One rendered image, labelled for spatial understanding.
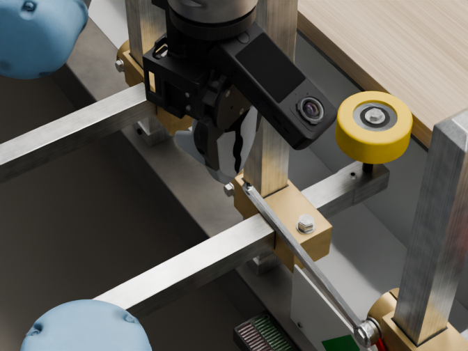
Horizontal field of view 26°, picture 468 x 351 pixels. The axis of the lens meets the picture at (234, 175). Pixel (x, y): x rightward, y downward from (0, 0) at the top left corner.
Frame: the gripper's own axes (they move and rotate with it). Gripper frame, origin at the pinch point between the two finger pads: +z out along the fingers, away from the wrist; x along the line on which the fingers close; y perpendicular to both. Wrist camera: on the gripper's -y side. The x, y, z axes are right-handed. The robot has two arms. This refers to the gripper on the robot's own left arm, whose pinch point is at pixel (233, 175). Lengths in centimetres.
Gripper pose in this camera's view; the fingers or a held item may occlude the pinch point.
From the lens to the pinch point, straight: 96.2
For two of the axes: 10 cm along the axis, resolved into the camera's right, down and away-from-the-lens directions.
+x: -5.9, 6.0, -5.4
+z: 0.0, 6.7, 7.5
